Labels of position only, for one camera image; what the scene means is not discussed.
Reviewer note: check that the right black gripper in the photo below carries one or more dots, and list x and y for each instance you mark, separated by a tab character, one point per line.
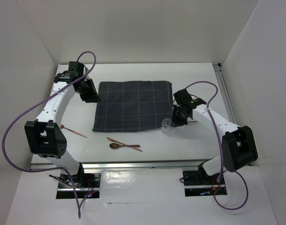
176	122

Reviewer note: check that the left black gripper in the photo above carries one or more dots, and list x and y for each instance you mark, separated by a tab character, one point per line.
92	95

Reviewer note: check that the clear plastic cup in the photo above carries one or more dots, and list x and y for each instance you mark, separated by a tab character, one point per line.
166	126

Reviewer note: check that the dark grey checked cloth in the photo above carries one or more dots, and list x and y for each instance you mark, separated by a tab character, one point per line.
133	106

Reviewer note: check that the copper fork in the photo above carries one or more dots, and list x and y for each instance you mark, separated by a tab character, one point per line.
77	133

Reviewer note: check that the patterned glass plate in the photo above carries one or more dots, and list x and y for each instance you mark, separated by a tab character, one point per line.
194	98

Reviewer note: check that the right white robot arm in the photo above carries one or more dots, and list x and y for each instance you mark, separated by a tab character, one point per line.
236	144

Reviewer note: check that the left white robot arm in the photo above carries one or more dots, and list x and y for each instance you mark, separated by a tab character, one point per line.
44	135

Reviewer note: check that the copper knife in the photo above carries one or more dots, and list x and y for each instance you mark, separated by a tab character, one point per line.
114	141

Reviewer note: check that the dark wooden spoon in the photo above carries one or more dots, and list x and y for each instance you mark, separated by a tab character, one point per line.
116	146

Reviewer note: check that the right aluminium rail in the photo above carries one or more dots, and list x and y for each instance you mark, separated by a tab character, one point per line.
224	92

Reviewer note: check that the aluminium rail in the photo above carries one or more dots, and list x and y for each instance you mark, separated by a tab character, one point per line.
224	92
132	165

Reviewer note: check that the front aluminium rail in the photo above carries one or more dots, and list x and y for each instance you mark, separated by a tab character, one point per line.
132	165

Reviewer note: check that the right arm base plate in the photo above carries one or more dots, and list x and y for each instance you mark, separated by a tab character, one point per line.
198	184

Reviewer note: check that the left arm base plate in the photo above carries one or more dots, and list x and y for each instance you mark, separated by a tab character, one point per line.
89	186

